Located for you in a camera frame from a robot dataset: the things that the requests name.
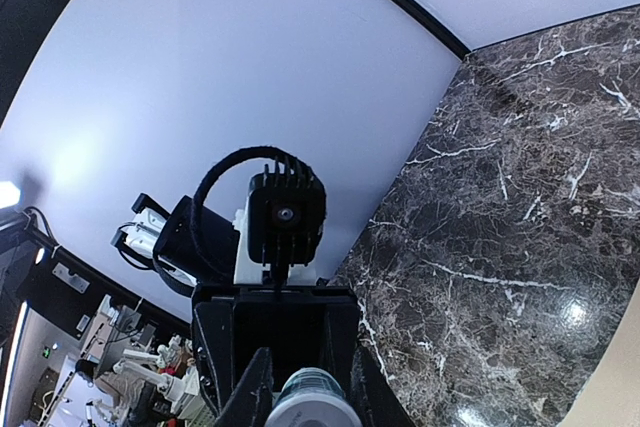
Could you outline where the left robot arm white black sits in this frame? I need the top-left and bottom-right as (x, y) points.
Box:
(114, 187), (361, 426)

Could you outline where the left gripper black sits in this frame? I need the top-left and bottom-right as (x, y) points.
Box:
(191, 285), (360, 417)

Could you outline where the green white glue stick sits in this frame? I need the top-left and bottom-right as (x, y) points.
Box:
(265, 367), (362, 427)

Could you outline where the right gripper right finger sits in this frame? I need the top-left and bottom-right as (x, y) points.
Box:
(349, 346), (415, 427)

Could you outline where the brown paper envelope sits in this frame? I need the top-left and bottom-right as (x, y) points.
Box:
(560, 286), (640, 427)

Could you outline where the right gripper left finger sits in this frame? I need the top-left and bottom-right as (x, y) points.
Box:
(214, 347), (274, 427)

